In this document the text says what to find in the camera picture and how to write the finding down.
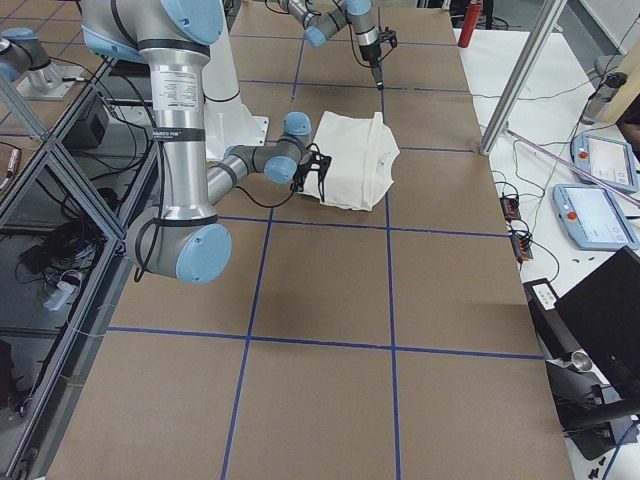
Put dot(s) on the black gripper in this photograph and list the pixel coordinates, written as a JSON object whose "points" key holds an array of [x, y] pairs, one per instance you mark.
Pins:
{"points": [[302, 177], [370, 55]]}

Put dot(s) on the cream long-sleeve cat shirt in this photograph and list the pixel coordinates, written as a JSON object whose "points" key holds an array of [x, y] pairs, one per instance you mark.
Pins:
{"points": [[362, 154]]}

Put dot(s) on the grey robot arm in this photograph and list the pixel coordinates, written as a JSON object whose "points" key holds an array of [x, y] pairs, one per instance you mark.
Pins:
{"points": [[181, 237], [320, 27]]}

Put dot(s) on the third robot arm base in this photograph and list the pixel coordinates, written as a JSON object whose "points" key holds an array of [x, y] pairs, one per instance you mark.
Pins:
{"points": [[22, 54]]}

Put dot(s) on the red fire extinguisher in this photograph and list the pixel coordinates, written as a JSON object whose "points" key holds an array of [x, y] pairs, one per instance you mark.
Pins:
{"points": [[471, 18]]}

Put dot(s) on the grey water bottle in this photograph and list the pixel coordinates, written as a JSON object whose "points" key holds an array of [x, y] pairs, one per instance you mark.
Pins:
{"points": [[602, 96]]}

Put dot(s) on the upper teach pendant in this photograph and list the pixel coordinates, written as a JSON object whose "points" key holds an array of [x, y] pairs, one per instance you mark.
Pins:
{"points": [[611, 161]]}

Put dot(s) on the teach pendant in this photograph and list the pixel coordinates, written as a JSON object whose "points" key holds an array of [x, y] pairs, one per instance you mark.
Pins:
{"points": [[611, 161], [592, 218]]}

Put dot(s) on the lower teach pendant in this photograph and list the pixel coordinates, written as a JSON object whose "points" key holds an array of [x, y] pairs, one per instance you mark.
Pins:
{"points": [[592, 218]]}

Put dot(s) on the aluminium frame post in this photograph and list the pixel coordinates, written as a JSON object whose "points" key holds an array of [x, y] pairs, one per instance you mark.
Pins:
{"points": [[534, 44]]}

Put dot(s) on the aluminium frame rack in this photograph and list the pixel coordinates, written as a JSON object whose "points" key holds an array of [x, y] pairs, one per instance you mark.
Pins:
{"points": [[87, 166]]}

